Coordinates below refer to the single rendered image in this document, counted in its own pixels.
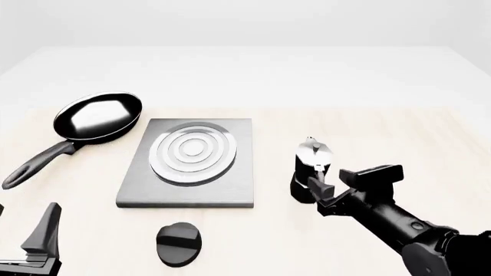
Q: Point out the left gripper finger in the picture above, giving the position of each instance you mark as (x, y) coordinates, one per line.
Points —
(44, 235)
(1, 209)

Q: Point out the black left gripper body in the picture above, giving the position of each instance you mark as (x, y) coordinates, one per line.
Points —
(30, 267)

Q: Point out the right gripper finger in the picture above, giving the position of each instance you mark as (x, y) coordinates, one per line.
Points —
(376, 175)
(321, 189)

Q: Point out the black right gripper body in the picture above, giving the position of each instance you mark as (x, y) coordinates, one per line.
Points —
(356, 201)

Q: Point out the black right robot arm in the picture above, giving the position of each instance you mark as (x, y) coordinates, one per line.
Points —
(406, 227)

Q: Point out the black and silver moka pot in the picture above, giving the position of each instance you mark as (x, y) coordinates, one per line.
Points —
(307, 168)

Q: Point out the round black stove knob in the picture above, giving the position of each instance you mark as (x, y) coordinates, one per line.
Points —
(178, 244)

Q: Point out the flat grey stove plate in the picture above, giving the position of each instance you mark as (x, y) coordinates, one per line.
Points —
(192, 149)

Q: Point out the black frying pan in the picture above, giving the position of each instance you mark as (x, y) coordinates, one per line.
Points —
(96, 115)

